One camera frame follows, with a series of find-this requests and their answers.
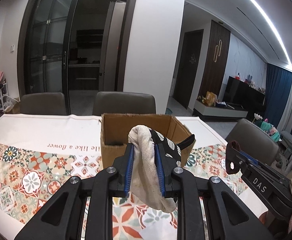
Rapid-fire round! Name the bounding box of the white shoe rack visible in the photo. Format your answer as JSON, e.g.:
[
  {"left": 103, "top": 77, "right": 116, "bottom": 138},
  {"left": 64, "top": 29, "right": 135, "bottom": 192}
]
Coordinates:
[{"left": 0, "top": 83, "right": 14, "bottom": 117}]

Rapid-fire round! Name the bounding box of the blue curtain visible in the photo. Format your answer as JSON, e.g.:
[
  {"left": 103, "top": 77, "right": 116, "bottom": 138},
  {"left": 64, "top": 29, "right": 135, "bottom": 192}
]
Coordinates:
[{"left": 264, "top": 63, "right": 292, "bottom": 127}]

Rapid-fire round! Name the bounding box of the grey chair left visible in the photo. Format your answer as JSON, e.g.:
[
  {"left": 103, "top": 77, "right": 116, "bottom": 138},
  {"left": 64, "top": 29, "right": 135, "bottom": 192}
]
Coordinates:
[{"left": 20, "top": 92, "right": 67, "bottom": 115}]

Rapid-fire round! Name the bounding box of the patterned tablecloth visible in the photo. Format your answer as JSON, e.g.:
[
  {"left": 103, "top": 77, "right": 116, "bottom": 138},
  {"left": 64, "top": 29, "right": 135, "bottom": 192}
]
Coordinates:
[{"left": 0, "top": 114, "right": 266, "bottom": 239}]

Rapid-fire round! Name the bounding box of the brown cardboard box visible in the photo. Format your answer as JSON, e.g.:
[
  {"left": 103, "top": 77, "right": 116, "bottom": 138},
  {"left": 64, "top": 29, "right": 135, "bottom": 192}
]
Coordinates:
[{"left": 101, "top": 113, "right": 195, "bottom": 168}]

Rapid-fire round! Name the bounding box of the person's right hand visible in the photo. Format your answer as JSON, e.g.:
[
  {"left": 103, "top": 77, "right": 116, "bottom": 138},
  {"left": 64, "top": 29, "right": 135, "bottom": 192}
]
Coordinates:
[{"left": 259, "top": 211, "right": 275, "bottom": 228}]

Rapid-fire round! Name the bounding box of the cream dotted black sock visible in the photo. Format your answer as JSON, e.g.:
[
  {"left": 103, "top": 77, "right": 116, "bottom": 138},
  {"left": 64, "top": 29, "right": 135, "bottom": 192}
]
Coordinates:
[{"left": 128, "top": 125, "right": 195, "bottom": 213}]

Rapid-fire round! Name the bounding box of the dark wooden door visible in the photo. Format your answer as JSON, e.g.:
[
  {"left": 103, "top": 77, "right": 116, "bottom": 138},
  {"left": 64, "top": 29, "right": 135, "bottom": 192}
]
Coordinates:
[{"left": 173, "top": 29, "right": 203, "bottom": 109}]

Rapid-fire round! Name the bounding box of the black sliding glass door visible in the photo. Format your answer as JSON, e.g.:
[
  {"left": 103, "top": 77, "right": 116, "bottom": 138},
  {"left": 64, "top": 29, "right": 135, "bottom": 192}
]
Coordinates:
[{"left": 18, "top": 0, "right": 142, "bottom": 98}]

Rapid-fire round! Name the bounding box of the white low bench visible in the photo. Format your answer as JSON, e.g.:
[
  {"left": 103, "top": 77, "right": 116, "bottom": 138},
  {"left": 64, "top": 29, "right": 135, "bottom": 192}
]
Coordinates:
[{"left": 194, "top": 100, "right": 248, "bottom": 118}]

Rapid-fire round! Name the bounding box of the grey chair middle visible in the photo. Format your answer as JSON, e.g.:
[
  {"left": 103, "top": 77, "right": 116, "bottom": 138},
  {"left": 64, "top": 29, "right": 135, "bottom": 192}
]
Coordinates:
[{"left": 92, "top": 92, "right": 156, "bottom": 116}]

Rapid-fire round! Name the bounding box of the grey chair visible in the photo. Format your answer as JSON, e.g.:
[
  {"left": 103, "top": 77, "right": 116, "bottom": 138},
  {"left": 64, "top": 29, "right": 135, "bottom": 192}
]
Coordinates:
[
  {"left": 226, "top": 119, "right": 278, "bottom": 166},
  {"left": 92, "top": 92, "right": 156, "bottom": 116},
  {"left": 20, "top": 92, "right": 67, "bottom": 115}
]

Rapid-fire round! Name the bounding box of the grey chair right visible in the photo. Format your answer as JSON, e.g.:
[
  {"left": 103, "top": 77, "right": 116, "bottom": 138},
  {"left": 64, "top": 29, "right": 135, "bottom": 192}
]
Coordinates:
[{"left": 226, "top": 119, "right": 278, "bottom": 166}]

